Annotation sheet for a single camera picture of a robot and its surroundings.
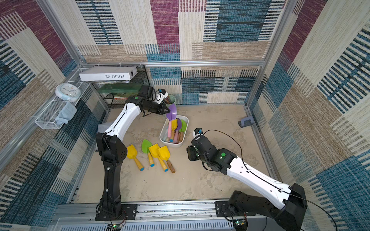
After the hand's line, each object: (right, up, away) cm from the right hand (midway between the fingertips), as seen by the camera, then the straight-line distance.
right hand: (189, 148), depth 76 cm
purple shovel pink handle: (-11, +18, +15) cm, 26 cm away
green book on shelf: (-47, +36, +24) cm, 64 cm away
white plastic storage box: (-17, +4, +25) cm, 30 cm away
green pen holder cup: (-12, +29, +32) cm, 44 cm away
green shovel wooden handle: (-5, +7, +27) cm, 28 cm away
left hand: (-13, +21, +15) cm, 29 cm away
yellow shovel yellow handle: (-22, -6, +19) cm, 29 cm away
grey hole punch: (+41, +13, +30) cm, 53 cm away
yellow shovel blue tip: (-10, +11, +29) cm, 32 cm away
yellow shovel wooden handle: (-15, -7, +18) cm, 25 cm away
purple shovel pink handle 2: (-9, +3, +21) cm, 22 cm away
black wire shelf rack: (-51, +33, +24) cm, 65 cm away
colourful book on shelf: (-46, +29, +23) cm, 59 cm away
